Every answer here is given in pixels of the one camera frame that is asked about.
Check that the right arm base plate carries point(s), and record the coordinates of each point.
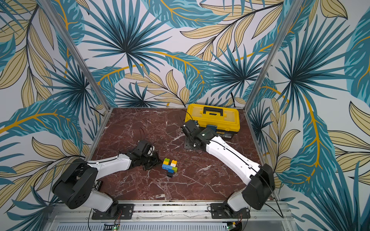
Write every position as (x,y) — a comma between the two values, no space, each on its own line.
(223,211)

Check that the aluminium front rail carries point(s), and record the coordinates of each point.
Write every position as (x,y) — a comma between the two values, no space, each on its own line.
(176,216)

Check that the yellow black toolbox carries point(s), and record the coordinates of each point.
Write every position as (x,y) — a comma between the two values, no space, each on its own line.
(224,121)

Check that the blue 2x4 lego brick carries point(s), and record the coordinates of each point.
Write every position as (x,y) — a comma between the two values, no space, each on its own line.
(168,168)

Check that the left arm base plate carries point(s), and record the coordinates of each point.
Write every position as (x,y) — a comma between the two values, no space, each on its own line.
(121,212)

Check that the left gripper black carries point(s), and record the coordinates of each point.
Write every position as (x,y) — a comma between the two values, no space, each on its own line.
(156,162)

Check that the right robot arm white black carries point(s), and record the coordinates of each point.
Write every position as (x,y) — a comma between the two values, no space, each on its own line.
(259,179)

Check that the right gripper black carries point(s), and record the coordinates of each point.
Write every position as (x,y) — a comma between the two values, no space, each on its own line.
(189,138)

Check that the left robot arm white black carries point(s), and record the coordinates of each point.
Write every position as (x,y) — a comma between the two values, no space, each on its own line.
(75,187)

